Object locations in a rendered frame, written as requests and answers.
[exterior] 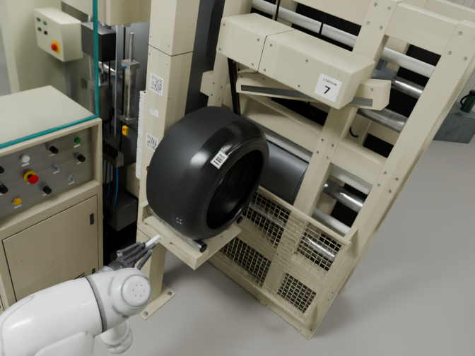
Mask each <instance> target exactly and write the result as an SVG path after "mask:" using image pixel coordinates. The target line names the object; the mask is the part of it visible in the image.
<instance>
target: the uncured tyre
mask: <svg viewBox="0 0 475 356"><path fill-rule="evenodd" d="M220 150H221V151H222V152H223V153H225V154H226V155H227V156H228V158H227V159H226V161H225V162H224V163H223V164H222V165H221V166H220V168H219V169H218V168H217V167H216V166H215V165H213V164H212V163H211V161H212V160H213V159H214V157H215V156H216V155H217V154H218V152H219V151H220ZM268 161H269V147H268V143H267V140H266V136H265V134H264V132H263V131H262V130H261V129H260V128H259V127H258V126H257V125H256V124H253V123H252V122H250V121H248V120H246V119H244V118H242V117H241V116H239V115H237V114H235V113H234V112H231V111H230V110H228V109H226V108H224V107H217V106H207V107H202V108H201V109H198V110H196V111H194V112H191V113H189V114H188V115H186V116H184V117H183V118H181V119H180V120H179V121H178V122H177V123H176V124H174V125H173V126H172V128H171V129H170V130H169V131H168V132H167V133H166V134H165V135H164V137H163V138H162V140H161V141H160V143H159V144H158V146H157V148H156V150H155V152H154V154H153V156H152V158H151V161H150V164H149V166H148V171H147V175H146V198H147V201H148V204H149V206H150V207H151V209H152V210H153V212H154V213H155V214H156V215H157V216H158V217H159V218H161V219H162V220H164V221H165V222H166V223H167V224H169V225H170V226H172V227H173V228H175V229H176V230H177V231H178V232H179V233H181V234H182V235H184V236H185V237H188V238H190V239H194V240H201V239H208V238H212V237H215V236H217V235H219V234H220V233H222V232H223V231H225V230H226V229H227V228H229V227H230V226H231V225H232V224H233V223H234V222H235V221H236V220H237V219H238V218H239V216H240V215H241V214H242V212H243V211H244V210H245V209H246V207H247V206H248V205H249V203H250V201H251V200H252V199H253V197H254V195H255V194H256V192H257V190H258V188H259V185H260V184H261V182H262V180H263V177H264V174H265V172H266V168H267V165H268ZM151 192H153V194H152V193H151ZM154 194H155V195H154ZM157 196H158V197H157ZM159 198H161V199H162V200H161V199H159ZM176 216H177V217H179V218H181V219H182V225H181V224H178V223H176Z"/></svg>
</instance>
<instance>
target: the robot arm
mask: <svg viewBox="0 0 475 356"><path fill-rule="evenodd" d="M159 241H160V235H159V234H157V235H156V236H155V237H154V238H153V239H149V240H147V241H146V242H142V243H141V242H137V243H135V244H133V245H131V246H129V247H127V248H125V249H121V250H118V251H117V255H118V257H117V258H116V260H114V261H113V262H112V263H110V264H109V265H107V266H103V267H102V268H100V269H99V270H98V271H96V272H95V273H94V274H92V275H88V276H86V277H83V278H79V279H75V280H68V281H66V282H63V283H60V284H58V285H54V286H51V287H49V288H46V289H44V290H41V291H39V292H36V293H34V294H32V295H29V296H27V297H25V298H23V299H22V300H20V301H18V302H16V303H15V304H14V305H12V306H11V307H9V308H8V309H7V310H6V311H4V312H3V313H2V314H1V315H0V356H93V351H94V344H95V338H96V339H97V340H98V342H99V343H100V344H101V345H102V346H103V347H104V349H106V350H107V351H109V352H111V353H112V354H115V355H117V354H122V353H123V352H125V351H127V350H128V349H129V348H130V346H131V344H132V342H133V334H132V331H131V329H130V325H129V322H128V320H127V319H129V317H130V316H135V315H137V314H140V313H141V312H142V311H143V310H144V309H145V308H146V307H147V306H148V304H149V302H150V301H151V297H152V289H151V284H150V282H149V280H148V277H147V276H146V274H145V273H143V272H142V271H141V268H142V267H143V265H144V264H145V263H146V262H147V260H148V259H149V258H150V257H151V250H152V249H153V248H154V247H155V246H156V244H157V243H158V242H159ZM125 254H127V255H125ZM124 255H125V256H124ZM140 259H141V261H140V262H139V264H138V265H137V266H136V267H134V266H135V264H136V263H137V261H139V260H140Z"/></svg>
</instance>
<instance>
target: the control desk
mask: <svg viewBox="0 0 475 356"><path fill-rule="evenodd" d="M102 267H103V226H102V119H100V118H99V117H98V118H96V119H92V120H90V121H86V122H83V123H80V124H77V125H74V126H70V127H68V128H65V129H61V130H58V131H55V132H52V133H48V134H45V135H43V136H39V137H37V138H33V139H30V140H27V141H24V142H21V143H17V144H15V145H12V146H8V147H5V148H2V149H0V315H1V314H2V313H3V312H4V311H6V310H7V309H8V308H9V307H11V306H12V305H14V304H15V303H16V302H18V301H20V300H22V299H23V298H25V297H27V296H29V295H32V294H34V293H36V292H39V291H41V290H44V289H46V288H49V287H51V286H54V285H58V284H60V283H63V282H66V281H68V280H75V279H79V278H83V277H86V276H88V275H92V274H94V273H95V272H96V271H98V270H99V269H100V268H102Z"/></svg>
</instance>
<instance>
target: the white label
mask: <svg viewBox="0 0 475 356"><path fill-rule="evenodd" d="M227 158H228V156H227V155H226V154H225V153H223V152H222V151H221V150H220V151H219V152H218V154H217V155H216V156H215V157H214V159H213V160H212V161H211V163H212V164H213V165H215V166H216V167H217V168H218V169H219V168H220V166H221V165H222V164H223V163H224V162H225V161H226V159H227Z"/></svg>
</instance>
